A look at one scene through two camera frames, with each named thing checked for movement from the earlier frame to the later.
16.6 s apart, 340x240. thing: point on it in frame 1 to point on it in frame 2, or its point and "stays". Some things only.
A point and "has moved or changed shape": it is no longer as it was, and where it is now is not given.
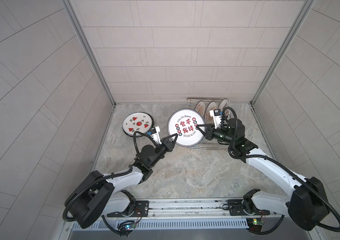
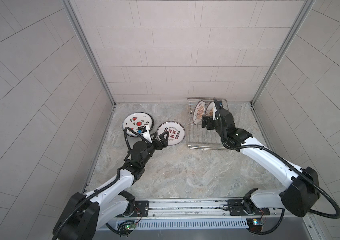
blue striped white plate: x=137 y=121 stays
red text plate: x=224 y=103 has moved or changed shape
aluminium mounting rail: x=187 y=208 stays
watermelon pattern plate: x=137 y=121 stays
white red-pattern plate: x=210 y=105 stays
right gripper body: x=220 y=134 to x=212 y=124
